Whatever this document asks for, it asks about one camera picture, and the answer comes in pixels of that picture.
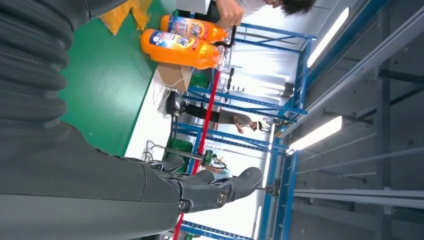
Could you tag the white table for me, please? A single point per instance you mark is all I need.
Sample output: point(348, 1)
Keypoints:
point(149, 126)

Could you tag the person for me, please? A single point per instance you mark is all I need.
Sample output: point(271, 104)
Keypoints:
point(232, 10)
point(232, 118)

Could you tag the yellow taped cardboard mat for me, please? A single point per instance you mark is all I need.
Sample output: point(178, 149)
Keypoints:
point(122, 13)

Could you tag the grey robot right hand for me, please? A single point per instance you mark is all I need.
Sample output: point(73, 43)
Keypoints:
point(82, 192)

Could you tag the red vertical post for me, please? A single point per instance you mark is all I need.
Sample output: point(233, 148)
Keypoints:
point(207, 122)

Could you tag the brown cardboard box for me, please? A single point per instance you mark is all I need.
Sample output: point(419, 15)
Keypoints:
point(174, 76)

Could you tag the long ceiling light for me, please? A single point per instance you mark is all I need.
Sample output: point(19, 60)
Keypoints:
point(328, 36)
point(316, 134)

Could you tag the green crate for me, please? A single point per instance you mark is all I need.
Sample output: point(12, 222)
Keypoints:
point(200, 81)
point(179, 147)

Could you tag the blue metal rack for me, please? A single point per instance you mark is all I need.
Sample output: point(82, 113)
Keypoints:
point(278, 109)

